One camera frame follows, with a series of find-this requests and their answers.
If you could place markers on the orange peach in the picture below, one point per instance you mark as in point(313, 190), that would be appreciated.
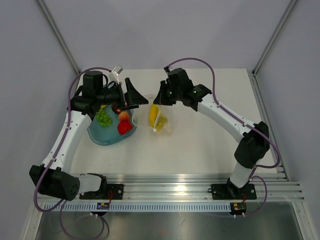
point(124, 116)

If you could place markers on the aluminium frame post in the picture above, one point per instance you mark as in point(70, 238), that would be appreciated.
point(274, 36)
point(48, 16)

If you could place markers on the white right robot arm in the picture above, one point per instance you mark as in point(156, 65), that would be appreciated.
point(251, 137)

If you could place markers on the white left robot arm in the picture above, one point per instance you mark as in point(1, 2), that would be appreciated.
point(52, 178)

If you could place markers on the left aluminium frame post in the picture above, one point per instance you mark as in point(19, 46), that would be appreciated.
point(48, 16)

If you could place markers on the aluminium mounting rail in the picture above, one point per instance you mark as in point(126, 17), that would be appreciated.
point(194, 187)

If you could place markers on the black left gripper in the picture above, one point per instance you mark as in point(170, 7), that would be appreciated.
point(133, 98)

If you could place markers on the teal plastic tray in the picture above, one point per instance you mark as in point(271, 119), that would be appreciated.
point(106, 136)

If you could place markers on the white slotted cable duct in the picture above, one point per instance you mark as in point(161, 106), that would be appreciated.
point(193, 207)

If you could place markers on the clear zip top bag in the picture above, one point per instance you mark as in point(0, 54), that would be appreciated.
point(162, 123)

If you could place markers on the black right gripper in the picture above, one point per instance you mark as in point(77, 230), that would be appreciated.
point(161, 99)

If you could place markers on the yellow banana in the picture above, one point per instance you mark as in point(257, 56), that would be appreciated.
point(153, 113)

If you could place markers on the right aluminium frame post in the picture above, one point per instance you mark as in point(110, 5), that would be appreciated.
point(274, 36)

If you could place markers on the green grapes bunch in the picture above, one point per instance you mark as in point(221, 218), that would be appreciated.
point(103, 118)

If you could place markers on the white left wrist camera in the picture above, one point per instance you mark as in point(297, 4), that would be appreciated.
point(114, 74)

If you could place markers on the dark red apple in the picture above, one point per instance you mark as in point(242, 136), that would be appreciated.
point(115, 109)

